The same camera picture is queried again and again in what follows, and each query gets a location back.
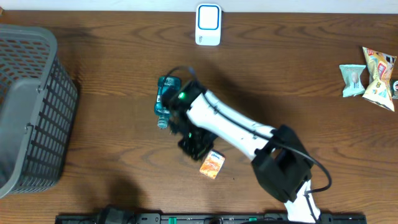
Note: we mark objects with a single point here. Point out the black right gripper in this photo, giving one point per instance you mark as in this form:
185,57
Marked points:
196,154

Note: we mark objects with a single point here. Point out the orange tissue pack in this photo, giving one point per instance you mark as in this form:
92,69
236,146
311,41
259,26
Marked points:
212,164

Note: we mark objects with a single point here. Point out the teal mouthwash bottle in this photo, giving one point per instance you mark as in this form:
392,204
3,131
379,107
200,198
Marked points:
159,110

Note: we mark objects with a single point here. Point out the light teal small packet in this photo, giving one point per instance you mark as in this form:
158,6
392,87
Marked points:
352,77

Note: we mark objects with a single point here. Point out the yellow snack bag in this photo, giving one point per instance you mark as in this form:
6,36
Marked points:
380,67

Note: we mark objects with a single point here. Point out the green round-label packet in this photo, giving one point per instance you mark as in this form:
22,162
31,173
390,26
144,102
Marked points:
394,89

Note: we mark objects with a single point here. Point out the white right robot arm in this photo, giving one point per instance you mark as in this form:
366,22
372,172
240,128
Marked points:
279,160

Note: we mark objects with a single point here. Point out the white barcode scanner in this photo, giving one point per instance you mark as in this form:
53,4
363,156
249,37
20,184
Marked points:
208,24

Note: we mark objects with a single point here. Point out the grey plastic shopping basket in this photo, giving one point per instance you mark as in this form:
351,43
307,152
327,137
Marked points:
38,106

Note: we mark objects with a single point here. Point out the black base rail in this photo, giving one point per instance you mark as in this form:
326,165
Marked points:
113,216

